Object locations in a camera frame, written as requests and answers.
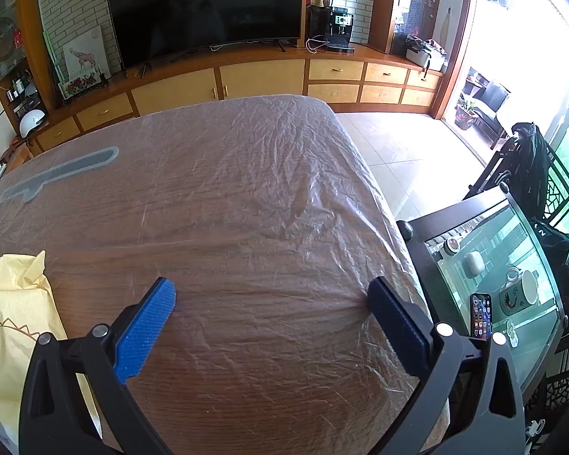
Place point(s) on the black flat television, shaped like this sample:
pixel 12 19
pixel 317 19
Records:
pixel 204 9

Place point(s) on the animal painting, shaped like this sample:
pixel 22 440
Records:
pixel 85 59

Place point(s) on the white earbud case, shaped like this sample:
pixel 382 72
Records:
pixel 474 264

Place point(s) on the potted plant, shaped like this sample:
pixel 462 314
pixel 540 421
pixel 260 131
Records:
pixel 464 113

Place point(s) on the white printed mug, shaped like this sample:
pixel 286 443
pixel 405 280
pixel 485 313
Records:
pixel 521 291

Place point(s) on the black coffee machine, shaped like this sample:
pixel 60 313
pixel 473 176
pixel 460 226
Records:
pixel 339 26

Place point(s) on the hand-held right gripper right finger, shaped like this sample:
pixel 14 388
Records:
pixel 393 327

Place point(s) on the framed flower picture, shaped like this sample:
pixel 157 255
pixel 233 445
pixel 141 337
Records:
pixel 80 86

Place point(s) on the white helmet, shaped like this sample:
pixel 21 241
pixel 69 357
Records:
pixel 32 122

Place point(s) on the yellow paper bag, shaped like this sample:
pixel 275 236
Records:
pixel 14 303

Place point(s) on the round display plate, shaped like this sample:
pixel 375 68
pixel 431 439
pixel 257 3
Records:
pixel 0 38

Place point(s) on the glass side table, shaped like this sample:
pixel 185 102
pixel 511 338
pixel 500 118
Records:
pixel 493 241

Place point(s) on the black smartphone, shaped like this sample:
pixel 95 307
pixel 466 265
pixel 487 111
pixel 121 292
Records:
pixel 481 315

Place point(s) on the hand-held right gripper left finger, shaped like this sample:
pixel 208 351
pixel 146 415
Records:
pixel 147 327

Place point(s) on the black jacket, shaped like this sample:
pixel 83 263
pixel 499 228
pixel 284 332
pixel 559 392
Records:
pixel 528 166

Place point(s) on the white box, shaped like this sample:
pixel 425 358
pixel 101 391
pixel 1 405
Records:
pixel 424 57

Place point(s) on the dark carved wooden chair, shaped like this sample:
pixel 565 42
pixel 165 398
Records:
pixel 562 189

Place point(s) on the small round tin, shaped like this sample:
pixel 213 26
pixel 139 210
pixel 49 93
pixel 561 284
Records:
pixel 452 245

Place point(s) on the dark outdoor chair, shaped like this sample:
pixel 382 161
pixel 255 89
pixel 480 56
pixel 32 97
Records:
pixel 493 102

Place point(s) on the wooden television cabinet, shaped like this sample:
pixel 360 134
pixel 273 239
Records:
pixel 180 90

